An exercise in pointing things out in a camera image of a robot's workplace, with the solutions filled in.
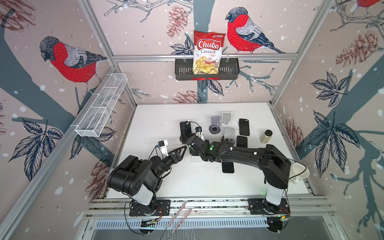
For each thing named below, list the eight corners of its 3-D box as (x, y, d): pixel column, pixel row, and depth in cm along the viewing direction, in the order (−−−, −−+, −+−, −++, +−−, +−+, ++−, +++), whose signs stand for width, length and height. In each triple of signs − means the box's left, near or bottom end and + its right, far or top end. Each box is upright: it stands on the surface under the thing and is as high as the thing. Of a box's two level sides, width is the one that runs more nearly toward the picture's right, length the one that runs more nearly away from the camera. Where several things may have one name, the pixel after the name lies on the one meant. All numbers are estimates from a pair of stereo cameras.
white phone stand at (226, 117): (221, 127, 107) (223, 118, 99) (220, 121, 111) (222, 112, 102) (230, 127, 107) (232, 118, 99) (228, 121, 111) (231, 112, 102)
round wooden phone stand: (221, 145, 98) (223, 140, 93) (220, 133, 104) (221, 127, 99) (234, 145, 98) (236, 140, 93) (232, 133, 104) (234, 127, 99)
